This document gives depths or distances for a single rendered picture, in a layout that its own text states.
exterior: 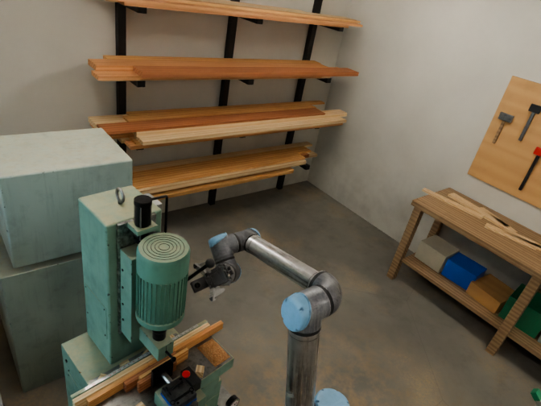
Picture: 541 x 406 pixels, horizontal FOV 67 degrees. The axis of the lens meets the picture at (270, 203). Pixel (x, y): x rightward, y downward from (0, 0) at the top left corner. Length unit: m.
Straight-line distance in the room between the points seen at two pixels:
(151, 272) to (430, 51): 3.56
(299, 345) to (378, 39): 3.73
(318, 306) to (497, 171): 2.94
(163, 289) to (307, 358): 0.54
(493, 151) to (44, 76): 3.65
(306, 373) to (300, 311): 0.27
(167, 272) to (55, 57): 2.38
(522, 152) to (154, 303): 3.28
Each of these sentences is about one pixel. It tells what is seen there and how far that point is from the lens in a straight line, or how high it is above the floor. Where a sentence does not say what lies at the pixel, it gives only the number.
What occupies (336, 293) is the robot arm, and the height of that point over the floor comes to 1.44.
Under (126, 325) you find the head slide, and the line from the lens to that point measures 1.75.
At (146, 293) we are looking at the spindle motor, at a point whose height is 1.36.
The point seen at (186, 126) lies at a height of 1.14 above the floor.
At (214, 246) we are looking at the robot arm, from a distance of 1.80.
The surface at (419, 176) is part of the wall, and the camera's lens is 4.45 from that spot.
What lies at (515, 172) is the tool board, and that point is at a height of 1.24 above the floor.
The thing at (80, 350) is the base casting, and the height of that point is 0.80.
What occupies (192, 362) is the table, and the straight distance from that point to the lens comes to 1.86.
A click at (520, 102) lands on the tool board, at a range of 3.98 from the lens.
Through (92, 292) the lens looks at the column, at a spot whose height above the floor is 1.12.
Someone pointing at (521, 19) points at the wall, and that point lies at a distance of 4.05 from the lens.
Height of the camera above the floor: 2.36
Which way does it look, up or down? 30 degrees down
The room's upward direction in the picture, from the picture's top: 11 degrees clockwise
